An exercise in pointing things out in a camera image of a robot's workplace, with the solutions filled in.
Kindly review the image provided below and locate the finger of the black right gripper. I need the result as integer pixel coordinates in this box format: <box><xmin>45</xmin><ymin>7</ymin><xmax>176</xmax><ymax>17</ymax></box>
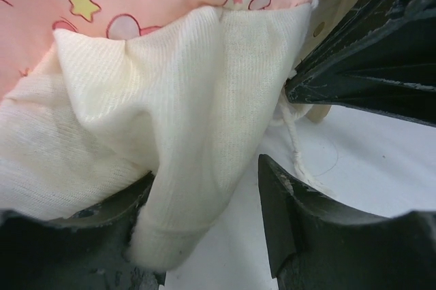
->
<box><xmin>296</xmin><ymin>0</ymin><xmax>435</xmax><ymax>72</ymax></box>
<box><xmin>285</xmin><ymin>24</ymin><xmax>435</xmax><ymax>127</ymax></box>

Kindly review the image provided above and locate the pink unicorn print mattress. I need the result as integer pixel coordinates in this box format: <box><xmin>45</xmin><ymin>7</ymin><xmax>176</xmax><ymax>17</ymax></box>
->
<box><xmin>1</xmin><ymin>0</ymin><xmax>317</xmax><ymax>271</ymax></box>

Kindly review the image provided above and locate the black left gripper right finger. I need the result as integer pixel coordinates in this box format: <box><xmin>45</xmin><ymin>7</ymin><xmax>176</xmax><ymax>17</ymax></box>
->
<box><xmin>258</xmin><ymin>155</ymin><xmax>435</xmax><ymax>289</ymax></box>

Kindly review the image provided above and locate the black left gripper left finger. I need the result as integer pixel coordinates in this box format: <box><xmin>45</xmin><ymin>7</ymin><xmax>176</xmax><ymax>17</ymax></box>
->
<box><xmin>1</xmin><ymin>174</ymin><xmax>166</xmax><ymax>289</ymax></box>

